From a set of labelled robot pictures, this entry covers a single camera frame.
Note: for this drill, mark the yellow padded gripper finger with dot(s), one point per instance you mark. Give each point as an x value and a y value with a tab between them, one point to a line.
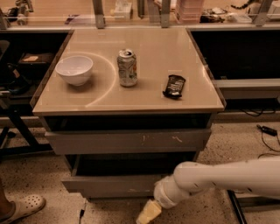
150	211

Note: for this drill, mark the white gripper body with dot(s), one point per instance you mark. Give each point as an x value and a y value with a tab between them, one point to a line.
161	194

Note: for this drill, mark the grey drawer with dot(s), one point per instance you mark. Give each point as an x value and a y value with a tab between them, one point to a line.
127	141
126	175

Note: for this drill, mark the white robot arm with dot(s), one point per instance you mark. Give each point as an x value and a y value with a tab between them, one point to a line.
257	176

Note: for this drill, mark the drawer cabinet with beige top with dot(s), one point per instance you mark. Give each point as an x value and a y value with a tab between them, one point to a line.
124	107

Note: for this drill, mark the grey top drawer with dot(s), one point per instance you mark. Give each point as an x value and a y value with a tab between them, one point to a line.
127	141

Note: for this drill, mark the black snack bar wrapper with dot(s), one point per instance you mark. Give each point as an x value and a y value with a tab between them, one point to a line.
174	87

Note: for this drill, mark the white perforated clog shoe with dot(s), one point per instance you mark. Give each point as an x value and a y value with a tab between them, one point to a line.
13	210

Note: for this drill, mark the black metal stand left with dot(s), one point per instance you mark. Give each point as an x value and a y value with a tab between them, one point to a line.
33	146

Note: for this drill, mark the crushed silver soda can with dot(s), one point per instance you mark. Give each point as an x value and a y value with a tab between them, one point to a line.
127	68

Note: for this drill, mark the white ceramic bowl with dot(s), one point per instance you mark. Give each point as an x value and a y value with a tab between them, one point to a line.
75	70

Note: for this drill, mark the pink plastic storage bin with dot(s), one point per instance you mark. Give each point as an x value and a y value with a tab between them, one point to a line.
188	11

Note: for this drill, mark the black bag on shelf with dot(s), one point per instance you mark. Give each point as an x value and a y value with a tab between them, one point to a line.
20	84

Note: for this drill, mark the black metal floor frame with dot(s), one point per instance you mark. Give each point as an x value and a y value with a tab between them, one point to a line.
250	202

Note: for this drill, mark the black power adapter with cable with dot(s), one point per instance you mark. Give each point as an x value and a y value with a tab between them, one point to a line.
273	133

